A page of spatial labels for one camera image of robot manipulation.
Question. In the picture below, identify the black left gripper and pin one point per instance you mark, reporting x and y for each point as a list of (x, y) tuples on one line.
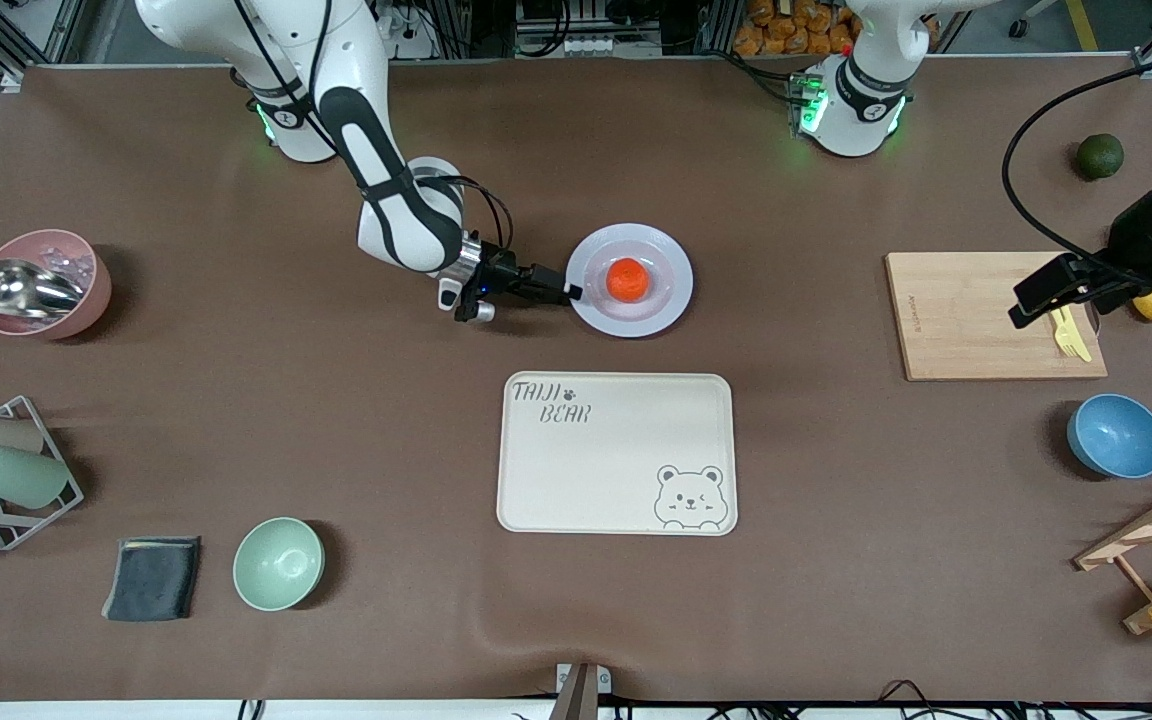
[(1132, 237)]

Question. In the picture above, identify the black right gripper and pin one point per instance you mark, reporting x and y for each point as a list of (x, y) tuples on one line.
[(499, 272)]

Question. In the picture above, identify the orange fruit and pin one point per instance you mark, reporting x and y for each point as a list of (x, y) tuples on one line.
[(628, 280)]

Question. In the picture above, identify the lavender round plate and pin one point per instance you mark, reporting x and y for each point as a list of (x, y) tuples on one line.
[(661, 300)]

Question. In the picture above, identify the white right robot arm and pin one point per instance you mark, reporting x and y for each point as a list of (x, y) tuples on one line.
[(416, 235)]

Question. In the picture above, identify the yellow plastic fork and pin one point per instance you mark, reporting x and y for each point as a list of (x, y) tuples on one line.
[(1069, 343)]

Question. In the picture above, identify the dark green lime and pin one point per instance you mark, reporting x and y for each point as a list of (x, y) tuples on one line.
[(1101, 157)]

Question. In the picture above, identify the wooden cutting board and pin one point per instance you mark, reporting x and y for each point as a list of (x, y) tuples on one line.
[(911, 290)]

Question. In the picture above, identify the blue bowl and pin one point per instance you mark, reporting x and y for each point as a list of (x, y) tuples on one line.
[(1118, 437)]

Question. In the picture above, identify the cream bear print tray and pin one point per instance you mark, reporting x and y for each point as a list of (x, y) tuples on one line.
[(536, 500)]

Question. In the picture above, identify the small white socket strip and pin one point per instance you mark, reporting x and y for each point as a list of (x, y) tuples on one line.
[(596, 45)]

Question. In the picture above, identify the wooden mug rack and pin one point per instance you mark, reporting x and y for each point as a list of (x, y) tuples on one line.
[(1136, 535)]

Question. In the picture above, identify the white power strip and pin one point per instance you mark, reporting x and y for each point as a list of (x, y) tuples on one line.
[(411, 45)]

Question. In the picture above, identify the bag of bread rolls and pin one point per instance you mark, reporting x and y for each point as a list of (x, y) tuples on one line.
[(786, 30)]

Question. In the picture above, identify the brown table mat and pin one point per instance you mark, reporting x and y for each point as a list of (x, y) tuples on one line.
[(836, 600)]

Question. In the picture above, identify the mint green bowl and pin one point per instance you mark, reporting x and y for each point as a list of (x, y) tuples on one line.
[(278, 565)]

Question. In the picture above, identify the metal table clamp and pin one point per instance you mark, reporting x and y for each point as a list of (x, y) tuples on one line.
[(581, 695)]

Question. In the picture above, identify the pink bowl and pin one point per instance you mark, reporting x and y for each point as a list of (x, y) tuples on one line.
[(86, 300)]

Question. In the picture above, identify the clear ice cubes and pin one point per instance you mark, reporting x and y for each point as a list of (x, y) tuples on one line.
[(66, 268)]

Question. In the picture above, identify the dark grey folded cloth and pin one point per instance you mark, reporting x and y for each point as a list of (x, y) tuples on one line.
[(151, 580)]

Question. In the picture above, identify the metal scoop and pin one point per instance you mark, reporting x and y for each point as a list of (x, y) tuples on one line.
[(21, 290)]

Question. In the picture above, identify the mint green cup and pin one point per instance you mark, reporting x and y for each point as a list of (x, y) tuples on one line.
[(16, 477)]

